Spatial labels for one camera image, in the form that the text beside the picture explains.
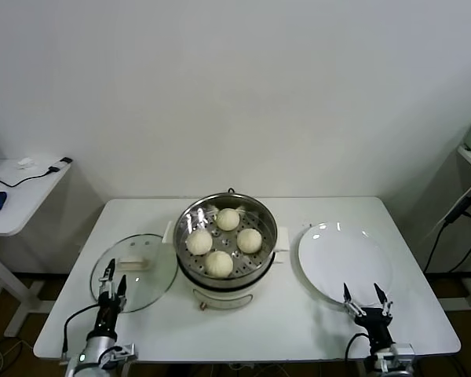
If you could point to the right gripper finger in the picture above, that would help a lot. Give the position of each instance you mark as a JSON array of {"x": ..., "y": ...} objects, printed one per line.
[
  {"x": 385, "y": 306},
  {"x": 353, "y": 306}
]

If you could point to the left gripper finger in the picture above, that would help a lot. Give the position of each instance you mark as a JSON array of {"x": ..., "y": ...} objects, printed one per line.
[
  {"x": 108, "y": 280},
  {"x": 121, "y": 290}
]

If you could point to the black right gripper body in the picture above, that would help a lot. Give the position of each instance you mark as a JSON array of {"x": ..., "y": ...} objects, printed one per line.
[{"x": 377, "y": 326}]

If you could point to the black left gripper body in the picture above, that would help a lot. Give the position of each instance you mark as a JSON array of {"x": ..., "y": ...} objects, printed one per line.
[{"x": 106, "y": 318}]

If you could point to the round glass lid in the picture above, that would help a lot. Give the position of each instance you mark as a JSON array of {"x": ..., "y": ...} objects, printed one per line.
[{"x": 149, "y": 282}]

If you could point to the white steamed baozi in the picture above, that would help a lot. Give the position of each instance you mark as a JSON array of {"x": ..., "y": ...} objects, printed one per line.
[
  {"x": 227, "y": 218},
  {"x": 218, "y": 264},
  {"x": 199, "y": 241},
  {"x": 249, "y": 240}
]

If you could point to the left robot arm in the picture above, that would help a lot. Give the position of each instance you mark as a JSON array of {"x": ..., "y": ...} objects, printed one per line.
[{"x": 98, "y": 351}]

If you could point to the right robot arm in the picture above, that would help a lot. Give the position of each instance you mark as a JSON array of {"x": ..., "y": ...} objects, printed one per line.
[{"x": 378, "y": 365}]

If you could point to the steel steamer pot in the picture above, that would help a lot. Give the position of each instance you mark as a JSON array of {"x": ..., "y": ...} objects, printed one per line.
[{"x": 220, "y": 296}]

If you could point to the stainless steel steamer basket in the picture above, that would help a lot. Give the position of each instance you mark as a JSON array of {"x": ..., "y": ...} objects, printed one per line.
[{"x": 196, "y": 222}]

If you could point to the large white plate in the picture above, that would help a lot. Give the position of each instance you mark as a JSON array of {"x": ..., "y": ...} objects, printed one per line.
[{"x": 345, "y": 267}]

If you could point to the white side desk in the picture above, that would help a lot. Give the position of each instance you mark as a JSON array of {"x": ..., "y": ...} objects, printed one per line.
[{"x": 23, "y": 204}]

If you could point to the small black phone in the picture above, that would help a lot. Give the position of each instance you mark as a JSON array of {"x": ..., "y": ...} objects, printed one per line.
[{"x": 64, "y": 160}]

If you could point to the small white desk object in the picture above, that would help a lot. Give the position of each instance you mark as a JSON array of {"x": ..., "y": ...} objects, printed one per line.
[{"x": 23, "y": 163}]

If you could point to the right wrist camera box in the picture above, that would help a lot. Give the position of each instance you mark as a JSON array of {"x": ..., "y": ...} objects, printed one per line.
[{"x": 400, "y": 355}]

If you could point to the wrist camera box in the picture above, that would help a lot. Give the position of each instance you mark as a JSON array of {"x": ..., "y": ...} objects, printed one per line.
[
  {"x": 400, "y": 355},
  {"x": 121, "y": 353}
]

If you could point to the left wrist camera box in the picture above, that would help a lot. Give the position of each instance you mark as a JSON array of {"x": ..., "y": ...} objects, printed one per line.
[{"x": 121, "y": 353}]

